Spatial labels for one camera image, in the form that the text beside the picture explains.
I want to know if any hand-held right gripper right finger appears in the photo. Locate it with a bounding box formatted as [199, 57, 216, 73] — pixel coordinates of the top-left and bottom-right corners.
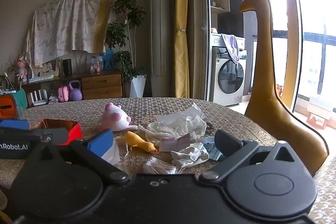
[200, 130, 305, 184]

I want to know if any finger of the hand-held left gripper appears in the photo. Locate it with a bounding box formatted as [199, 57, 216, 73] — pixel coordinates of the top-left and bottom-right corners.
[0, 119, 30, 130]
[0, 127, 69, 145]

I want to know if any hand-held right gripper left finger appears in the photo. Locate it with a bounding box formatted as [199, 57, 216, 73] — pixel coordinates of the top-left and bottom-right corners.
[28, 129, 130, 184]

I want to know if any blue printed face mask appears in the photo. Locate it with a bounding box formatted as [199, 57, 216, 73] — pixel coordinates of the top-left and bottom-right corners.
[202, 136, 226, 161]

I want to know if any red metal tin box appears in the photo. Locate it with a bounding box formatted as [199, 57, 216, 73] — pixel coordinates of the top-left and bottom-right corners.
[28, 118, 80, 146]

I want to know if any pink and white plush toy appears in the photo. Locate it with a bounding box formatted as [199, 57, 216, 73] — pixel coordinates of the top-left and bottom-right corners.
[99, 103, 138, 132]

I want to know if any yellow rubber duck toy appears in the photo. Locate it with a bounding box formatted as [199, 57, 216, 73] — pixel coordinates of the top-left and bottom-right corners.
[115, 131, 158, 157]

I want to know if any white mesh cloth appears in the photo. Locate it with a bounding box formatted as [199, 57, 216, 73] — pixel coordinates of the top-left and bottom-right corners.
[138, 114, 208, 146]

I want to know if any clear plastic bag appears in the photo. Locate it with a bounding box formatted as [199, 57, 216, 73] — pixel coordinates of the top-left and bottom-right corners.
[155, 102, 205, 125]

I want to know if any pocket tissue pack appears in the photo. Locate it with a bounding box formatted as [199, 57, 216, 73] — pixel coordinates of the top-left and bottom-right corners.
[159, 133, 191, 152]

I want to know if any orange tissue box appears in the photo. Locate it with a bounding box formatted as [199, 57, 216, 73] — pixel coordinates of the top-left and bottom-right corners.
[0, 95, 20, 119]

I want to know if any white plastic packet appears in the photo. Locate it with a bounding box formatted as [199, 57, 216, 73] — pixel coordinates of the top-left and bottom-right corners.
[101, 139, 121, 165]

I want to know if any patterned lace tablecloth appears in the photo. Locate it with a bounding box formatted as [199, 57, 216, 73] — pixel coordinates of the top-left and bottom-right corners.
[0, 97, 336, 224]

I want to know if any white wifi router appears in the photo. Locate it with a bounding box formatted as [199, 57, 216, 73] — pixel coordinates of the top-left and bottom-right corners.
[29, 89, 49, 106]

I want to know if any white crumpled cloth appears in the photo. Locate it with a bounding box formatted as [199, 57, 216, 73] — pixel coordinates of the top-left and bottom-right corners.
[171, 143, 210, 169]

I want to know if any pink toy suitcase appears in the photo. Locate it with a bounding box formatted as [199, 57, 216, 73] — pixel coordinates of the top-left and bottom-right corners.
[58, 84, 70, 102]

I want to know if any purple kettlebell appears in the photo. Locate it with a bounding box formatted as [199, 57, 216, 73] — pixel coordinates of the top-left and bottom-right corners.
[69, 80, 83, 101]

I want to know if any white keyboard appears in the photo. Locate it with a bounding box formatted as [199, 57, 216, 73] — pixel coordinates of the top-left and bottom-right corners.
[28, 74, 54, 83]

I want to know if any wooden drawer cabinet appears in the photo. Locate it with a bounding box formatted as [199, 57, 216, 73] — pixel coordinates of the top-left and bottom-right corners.
[22, 69, 124, 107]

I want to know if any pink doll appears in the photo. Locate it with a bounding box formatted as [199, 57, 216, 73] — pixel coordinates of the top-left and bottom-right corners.
[16, 55, 29, 83]

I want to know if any white washing machine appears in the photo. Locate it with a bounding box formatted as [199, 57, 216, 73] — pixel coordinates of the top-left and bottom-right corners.
[209, 33, 247, 106]

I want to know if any white planter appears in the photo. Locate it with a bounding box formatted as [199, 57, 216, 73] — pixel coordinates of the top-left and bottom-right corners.
[129, 75, 146, 98]

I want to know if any black cylinder speaker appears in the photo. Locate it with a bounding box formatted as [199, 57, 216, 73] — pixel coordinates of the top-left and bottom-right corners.
[62, 59, 72, 75]

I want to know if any clear toy display box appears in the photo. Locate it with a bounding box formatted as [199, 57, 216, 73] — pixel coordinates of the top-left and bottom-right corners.
[86, 53, 103, 74]

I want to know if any blue plastic toy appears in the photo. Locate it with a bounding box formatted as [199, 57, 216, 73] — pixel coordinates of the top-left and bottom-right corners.
[101, 49, 114, 69]

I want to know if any yellow giraffe chair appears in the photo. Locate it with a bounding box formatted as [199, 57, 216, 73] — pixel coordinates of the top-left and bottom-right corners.
[239, 0, 330, 176]

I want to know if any lavender cloth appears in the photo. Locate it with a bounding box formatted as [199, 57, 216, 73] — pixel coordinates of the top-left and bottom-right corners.
[221, 33, 240, 64]

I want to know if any cardboard box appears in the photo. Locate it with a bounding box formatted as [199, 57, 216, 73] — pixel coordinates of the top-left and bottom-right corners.
[306, 95, 335, 130]

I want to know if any yellow curtain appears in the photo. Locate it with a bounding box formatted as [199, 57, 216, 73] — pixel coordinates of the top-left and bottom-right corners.
[173, 0, 190, 98]

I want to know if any floral draped sheet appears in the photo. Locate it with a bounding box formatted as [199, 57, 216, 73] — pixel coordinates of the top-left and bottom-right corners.
[25, 0, 116, 68]

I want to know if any white tower air conditioner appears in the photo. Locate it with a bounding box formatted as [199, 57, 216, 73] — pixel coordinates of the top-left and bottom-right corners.
[147, 0, 171, 98]

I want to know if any green potted plant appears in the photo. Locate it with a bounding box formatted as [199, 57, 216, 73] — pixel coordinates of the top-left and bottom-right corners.
[105, 0, 147, 81]

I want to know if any white string bundle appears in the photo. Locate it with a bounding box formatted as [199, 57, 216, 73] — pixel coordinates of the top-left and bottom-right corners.
[142, 156, 179, 175]

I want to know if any photo frame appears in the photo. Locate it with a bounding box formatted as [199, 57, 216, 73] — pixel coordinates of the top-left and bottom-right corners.
[39, 59, 59, 77]

